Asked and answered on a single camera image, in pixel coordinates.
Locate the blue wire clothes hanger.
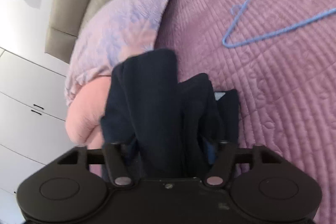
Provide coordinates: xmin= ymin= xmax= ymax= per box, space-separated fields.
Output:
xmin=222 ymin=0 xmax=335 ymax=48

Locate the purple quilted bedspread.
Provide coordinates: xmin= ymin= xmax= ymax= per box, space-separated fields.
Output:
xmin=155 ymin=0 xmax=335 ymax=223

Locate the navy striped zip hoodie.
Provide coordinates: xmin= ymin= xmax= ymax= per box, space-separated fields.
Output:
xmin=101 ymin=49 xmax=239 ymax=179

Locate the pink floral pillow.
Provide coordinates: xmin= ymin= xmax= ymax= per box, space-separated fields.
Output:
xmin=64 ymin=0 xmax=169 ymax=105

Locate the white wardrobe with handles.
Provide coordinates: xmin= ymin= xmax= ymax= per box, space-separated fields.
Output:
xmin=1 ymin=51 xmax=74 ymax=194

